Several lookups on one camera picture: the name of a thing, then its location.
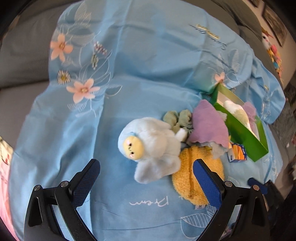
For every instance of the cream white towel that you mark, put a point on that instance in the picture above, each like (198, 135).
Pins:
(238, 112)

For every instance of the light blue plush toy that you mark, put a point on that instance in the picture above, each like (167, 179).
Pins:
(153, 146)

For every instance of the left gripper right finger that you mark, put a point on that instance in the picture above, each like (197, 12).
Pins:
(252, 221)

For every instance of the framed wall picture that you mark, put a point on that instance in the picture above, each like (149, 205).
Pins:
(275, 23)

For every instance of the yellow fuzzy pouch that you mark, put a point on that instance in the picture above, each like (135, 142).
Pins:
(184, 180)

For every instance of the green cardboard box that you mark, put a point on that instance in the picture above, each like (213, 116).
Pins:
(255, 142)

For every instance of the orange blue tissue pack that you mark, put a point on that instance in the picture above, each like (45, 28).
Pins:
(236, 153)

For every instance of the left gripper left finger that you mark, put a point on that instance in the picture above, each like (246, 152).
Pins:
(41, 222)

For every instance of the grey sofa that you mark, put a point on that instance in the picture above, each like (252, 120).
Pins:
(24, 75)

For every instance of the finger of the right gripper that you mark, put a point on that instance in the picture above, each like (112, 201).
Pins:
(269, 191)

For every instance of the light blue floral sheet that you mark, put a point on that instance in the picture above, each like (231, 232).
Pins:
(133, 59)

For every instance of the grey knit cushion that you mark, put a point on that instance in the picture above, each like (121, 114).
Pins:
(284, 126)

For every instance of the pink yellow blanket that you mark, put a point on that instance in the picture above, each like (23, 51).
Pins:
(6, 156)

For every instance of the olive green scrunchie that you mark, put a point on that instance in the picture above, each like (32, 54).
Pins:
(179, 120)

